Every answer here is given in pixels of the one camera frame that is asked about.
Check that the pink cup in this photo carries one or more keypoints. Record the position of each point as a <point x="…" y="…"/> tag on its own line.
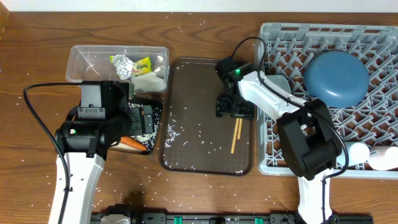
<point x="383" y="158"/>

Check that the white napkin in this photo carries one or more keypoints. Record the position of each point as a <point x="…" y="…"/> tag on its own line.
<point x="148" y="82"/>

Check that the foil snack wrapper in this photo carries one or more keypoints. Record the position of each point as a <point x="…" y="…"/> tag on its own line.
<point x="126" y="68"/>

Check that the dark blue plate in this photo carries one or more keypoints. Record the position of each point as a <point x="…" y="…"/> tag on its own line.
<point x="337" y="78"/>

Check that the orange carrot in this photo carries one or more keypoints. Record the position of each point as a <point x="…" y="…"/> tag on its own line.
<point x="132" y="143"/>

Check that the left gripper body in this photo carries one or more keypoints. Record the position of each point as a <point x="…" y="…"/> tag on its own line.
<point x="142" y="120"/>

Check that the dark brown serving tray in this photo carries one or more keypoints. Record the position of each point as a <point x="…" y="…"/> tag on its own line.
<point x="195" y="139"/>

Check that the grey dishwasher rack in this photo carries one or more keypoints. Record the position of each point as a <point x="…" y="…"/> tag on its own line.
<point x="292" y="46"/>

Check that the black plastic bin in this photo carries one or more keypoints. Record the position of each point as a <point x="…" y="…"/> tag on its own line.
<point x="124" y="148"/>

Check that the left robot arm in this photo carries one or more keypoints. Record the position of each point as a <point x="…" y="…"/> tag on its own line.
<point x="107" y="112"/>

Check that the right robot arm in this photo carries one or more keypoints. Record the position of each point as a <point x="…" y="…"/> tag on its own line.
<point x="308" y="139"/>

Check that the wooden chopstick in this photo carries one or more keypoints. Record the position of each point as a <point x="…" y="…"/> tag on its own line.
<point x="234" y="136"/>
<point x="239" y="128"/>

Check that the light blue rice bowl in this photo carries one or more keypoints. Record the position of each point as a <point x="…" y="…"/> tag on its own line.
<point x="281" y="82"/>

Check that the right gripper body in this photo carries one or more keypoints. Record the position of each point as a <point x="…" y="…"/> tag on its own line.
<point x="234" y="109"/>

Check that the clear plastic bin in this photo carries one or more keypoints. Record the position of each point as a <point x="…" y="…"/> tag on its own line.
<point x="91" y="62"/>

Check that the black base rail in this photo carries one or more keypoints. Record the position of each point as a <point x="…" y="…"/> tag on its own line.
<point x="120" y="213"/>

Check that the small blue cup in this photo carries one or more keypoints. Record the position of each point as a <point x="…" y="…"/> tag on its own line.
<point x="358" y="153"/>

